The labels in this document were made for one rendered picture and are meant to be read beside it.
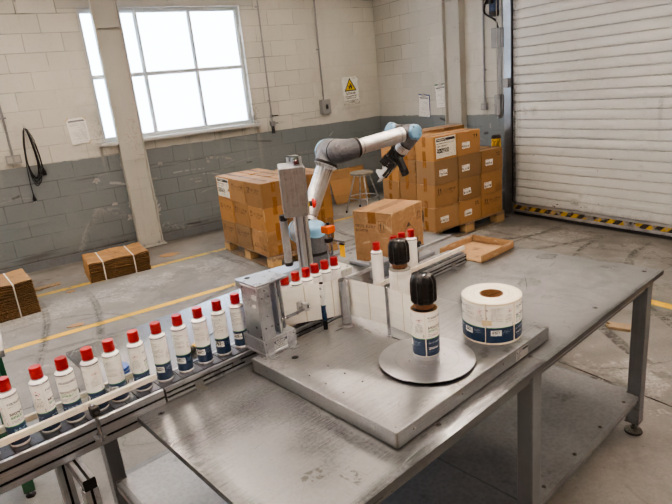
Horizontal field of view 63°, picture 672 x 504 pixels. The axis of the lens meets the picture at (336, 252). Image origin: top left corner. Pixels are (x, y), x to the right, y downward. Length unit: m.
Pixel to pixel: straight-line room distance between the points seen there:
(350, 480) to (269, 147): 6.89
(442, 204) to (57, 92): 4.50
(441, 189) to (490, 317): 4.16
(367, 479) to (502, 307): 0.75
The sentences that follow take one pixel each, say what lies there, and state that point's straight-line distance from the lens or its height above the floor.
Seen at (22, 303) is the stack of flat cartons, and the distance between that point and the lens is 5.83.
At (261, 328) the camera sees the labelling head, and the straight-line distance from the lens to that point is 1.91.
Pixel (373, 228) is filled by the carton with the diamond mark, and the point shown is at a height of 1.04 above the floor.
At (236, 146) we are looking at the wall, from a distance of 7.84.
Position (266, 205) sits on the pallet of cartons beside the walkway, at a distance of 5.54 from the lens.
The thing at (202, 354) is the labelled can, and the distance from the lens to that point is 1.98.
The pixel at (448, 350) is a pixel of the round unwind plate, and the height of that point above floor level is 0.89.
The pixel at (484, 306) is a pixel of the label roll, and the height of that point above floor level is 1.02.
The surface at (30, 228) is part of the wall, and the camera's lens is 7.30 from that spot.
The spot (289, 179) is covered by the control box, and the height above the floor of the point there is 1.43.
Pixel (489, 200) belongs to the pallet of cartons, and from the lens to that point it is 6.60.
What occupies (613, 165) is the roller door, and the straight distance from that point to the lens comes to 6.40.
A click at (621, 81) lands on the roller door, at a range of 6.29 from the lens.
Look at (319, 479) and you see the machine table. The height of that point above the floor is 0.83.
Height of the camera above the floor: 1.76
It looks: 17 degrees down
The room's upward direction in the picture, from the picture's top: 6 degrees counter-clockwise
